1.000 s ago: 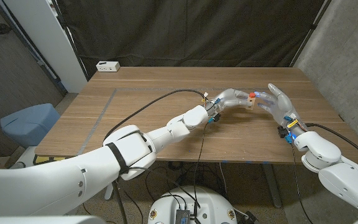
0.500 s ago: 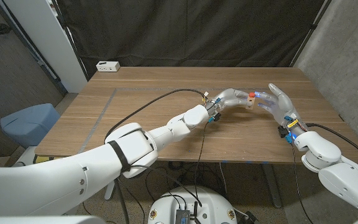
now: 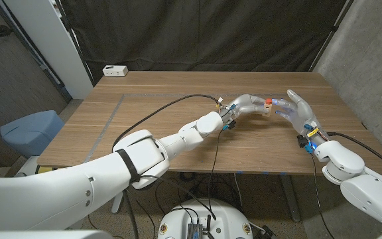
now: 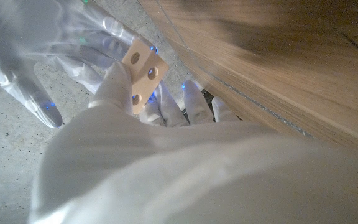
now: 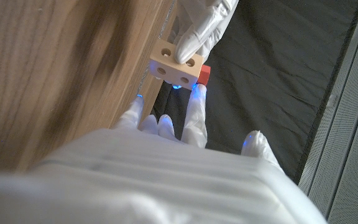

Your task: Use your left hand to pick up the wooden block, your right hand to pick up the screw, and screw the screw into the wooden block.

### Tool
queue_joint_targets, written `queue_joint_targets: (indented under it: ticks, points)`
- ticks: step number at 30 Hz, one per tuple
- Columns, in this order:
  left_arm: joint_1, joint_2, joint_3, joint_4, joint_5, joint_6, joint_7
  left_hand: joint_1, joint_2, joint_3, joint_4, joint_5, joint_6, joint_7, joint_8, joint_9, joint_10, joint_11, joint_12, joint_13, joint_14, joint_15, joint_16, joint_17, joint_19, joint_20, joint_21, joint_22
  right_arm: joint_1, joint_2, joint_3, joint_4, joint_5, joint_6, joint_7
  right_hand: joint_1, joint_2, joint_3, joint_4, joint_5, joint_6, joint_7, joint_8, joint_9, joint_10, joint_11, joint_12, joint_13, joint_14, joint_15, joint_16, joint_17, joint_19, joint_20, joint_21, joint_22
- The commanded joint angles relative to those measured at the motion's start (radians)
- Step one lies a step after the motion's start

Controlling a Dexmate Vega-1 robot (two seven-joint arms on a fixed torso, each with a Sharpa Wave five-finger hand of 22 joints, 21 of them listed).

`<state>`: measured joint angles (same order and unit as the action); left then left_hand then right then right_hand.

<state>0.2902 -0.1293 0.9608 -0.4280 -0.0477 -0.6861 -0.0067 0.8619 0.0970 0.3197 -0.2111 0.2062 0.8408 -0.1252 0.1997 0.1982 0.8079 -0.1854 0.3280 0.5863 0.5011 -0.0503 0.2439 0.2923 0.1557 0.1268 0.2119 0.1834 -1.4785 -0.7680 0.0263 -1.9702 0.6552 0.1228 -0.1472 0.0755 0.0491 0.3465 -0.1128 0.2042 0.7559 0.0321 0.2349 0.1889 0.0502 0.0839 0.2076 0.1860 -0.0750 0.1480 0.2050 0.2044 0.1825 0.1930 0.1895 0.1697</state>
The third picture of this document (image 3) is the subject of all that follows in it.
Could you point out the black backdrop curtain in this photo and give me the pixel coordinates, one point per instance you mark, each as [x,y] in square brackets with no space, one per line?
[194,33]

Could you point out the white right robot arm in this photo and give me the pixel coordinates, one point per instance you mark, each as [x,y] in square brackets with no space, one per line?
[363,189]

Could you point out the wooden block with holes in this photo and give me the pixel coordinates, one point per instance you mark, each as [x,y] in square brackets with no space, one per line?
[267,109]

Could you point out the black backdrop stand pole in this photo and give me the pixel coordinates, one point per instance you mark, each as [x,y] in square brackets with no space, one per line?
[76,44]
[333,33]

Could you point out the grey finned electronics box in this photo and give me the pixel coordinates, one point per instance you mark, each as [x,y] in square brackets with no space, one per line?
[194,230]

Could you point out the yellow black floor sign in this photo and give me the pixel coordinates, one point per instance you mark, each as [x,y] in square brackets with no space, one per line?
[45,169]

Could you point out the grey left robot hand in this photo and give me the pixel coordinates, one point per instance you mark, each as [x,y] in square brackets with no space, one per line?
[242,106]

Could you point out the white power strip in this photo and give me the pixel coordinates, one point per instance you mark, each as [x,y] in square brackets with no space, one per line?
[114,70]

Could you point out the black antenna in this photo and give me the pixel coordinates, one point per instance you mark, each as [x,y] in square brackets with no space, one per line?
[208,224]

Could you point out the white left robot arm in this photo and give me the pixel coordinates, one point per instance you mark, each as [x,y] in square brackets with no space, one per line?
[78,196]

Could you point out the grey table leg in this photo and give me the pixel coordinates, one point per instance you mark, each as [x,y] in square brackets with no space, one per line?
[290,199]

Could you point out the black door frame strip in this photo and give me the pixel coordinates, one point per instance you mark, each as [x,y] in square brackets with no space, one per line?
[32,49]

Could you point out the white table leg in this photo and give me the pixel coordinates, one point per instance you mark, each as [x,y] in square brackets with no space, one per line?
[118,203]

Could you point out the red-headed wooden screw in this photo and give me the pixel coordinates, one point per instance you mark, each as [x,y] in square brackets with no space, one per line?
[268,101]

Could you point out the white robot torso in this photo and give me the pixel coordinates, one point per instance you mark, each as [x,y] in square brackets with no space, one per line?
[224,215]

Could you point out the blue padded stool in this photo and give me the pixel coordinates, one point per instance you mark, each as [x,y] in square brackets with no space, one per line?
[32,132]

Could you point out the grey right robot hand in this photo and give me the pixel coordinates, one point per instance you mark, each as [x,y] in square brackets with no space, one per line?
[300,111]

